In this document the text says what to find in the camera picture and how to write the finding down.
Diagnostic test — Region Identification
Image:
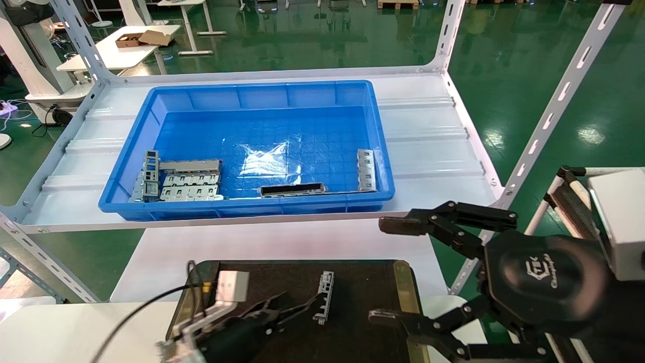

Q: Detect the thin black camera cable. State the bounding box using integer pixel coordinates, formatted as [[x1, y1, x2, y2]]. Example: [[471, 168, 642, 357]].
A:
[[90, 260, 215, 363]]

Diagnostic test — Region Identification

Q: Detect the black cable coil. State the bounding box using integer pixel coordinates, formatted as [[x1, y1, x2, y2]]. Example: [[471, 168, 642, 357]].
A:
[[31, 103, 74, 138]]

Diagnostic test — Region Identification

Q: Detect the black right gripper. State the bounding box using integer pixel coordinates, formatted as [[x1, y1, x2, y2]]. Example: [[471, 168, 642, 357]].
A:
[[368, 201, 613, 361]]

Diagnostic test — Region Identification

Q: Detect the flat open cardboard box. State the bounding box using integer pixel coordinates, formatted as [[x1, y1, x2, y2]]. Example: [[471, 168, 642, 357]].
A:
[[114, 29, 175, 49]]

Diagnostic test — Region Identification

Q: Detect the floor cable bundle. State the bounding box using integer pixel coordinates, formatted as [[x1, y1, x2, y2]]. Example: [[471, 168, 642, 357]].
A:
[[0, 98, 33, 122]]

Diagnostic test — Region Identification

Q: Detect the wooden pallet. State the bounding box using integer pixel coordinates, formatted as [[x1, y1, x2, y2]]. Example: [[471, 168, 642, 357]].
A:
[[377, 0, 420, 11]]

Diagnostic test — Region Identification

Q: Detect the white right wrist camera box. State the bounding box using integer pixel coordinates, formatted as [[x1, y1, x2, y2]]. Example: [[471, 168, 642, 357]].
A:
[[587, 169, 645, 281]]

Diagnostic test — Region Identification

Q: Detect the white table with box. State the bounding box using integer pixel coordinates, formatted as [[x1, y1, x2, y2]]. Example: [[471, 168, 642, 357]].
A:
[[55, 24, 182, 72]]

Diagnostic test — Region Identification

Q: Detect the blue plastic bin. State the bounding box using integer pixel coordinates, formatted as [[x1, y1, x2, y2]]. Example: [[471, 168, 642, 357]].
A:
[[98, 79, 396, 222]]

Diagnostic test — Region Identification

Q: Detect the white metal shelf rack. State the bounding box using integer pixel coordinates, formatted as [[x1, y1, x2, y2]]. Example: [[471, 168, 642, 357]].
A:
[[0, 0, 633, 306]]

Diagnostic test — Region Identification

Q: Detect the small leaning silver bracket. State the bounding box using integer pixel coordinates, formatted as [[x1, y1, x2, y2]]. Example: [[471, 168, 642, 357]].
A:
[[128, 170, 147, 203]]

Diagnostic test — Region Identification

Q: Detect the flat slotted silver bracket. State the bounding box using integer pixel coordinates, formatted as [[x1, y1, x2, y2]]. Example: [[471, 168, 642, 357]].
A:
[[160, 174, 221, 188], [159, 186, 225, 202]]

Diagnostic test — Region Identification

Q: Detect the silver ladder shaped metal bracket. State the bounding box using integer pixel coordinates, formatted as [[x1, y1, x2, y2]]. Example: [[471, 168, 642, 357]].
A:
[[312, 270, 335, 325]]

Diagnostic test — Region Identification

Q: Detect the black work mat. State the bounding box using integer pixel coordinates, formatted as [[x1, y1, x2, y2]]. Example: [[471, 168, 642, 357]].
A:
[[165, 259, 423, 363]]

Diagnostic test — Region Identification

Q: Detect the white machine base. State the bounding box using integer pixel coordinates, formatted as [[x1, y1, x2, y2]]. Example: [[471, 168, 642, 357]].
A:
[[0, 0, 96, 101]]

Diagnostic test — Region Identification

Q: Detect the white legged desk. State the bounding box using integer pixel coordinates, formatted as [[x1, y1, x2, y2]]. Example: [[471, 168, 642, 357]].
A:
[[157, 0, 227, 56]]

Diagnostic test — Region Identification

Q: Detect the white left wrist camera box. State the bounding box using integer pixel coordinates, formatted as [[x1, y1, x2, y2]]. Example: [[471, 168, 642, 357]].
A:
[[216, 270, 250, 304]]

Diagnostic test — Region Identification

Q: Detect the long grey metal bracket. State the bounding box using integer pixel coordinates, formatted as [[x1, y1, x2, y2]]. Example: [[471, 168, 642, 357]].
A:
[[159, 159, 223, 175]]

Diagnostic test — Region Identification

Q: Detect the upright grey metal bracket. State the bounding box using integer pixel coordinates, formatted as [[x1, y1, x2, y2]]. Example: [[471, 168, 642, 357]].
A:
[[142, 149, 161, 200]]

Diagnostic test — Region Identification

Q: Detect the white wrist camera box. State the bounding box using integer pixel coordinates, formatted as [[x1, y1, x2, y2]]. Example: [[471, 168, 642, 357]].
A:
[[216, 270, 250, 304], [587, 169, 645, 281]]

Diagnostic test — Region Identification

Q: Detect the white pipe frame cart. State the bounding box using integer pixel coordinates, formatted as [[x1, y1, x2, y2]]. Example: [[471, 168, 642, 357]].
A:
[[524, 165, 613, 243]]

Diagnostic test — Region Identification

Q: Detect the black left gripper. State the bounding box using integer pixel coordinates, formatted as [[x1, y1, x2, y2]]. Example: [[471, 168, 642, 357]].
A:
[[197, 291, 329, 363]]

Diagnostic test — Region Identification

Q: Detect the dark hollow metal bracket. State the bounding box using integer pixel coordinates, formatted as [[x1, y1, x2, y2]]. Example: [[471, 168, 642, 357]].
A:
[[259, 182, 328, 199]]

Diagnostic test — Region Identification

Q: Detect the tabbed silver metal bracket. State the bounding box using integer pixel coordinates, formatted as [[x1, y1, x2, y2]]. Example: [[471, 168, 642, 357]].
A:
[[356, 149, 378, 193]]

